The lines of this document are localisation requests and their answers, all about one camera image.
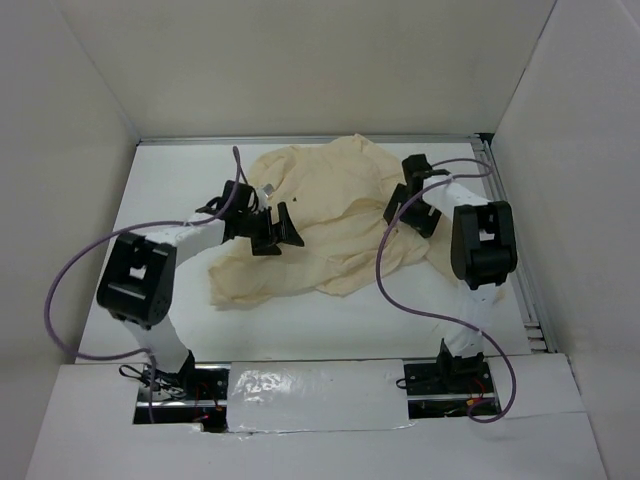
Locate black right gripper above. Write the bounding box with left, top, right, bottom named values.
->
left=384, top=183, right=443, bottom=239

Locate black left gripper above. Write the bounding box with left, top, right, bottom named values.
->
left=236, top=201, right=303, bottom=256

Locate cream yellow jacket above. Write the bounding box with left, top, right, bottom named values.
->
left=208, top=135, right=457, bottom=307

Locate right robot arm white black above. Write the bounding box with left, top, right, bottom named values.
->
left=383, top=154, right=518, bottom=392

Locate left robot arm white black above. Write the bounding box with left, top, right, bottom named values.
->
left=96, top=180, right=304, bottom=399

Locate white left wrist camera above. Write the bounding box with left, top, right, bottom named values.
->
left=254, top=184, right=274, bottom=211

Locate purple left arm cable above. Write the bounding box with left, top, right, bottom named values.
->
left=44, top=145, right=249, bottom=425

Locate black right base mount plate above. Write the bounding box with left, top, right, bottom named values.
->
left=396, top=362, right=501, bottom=420

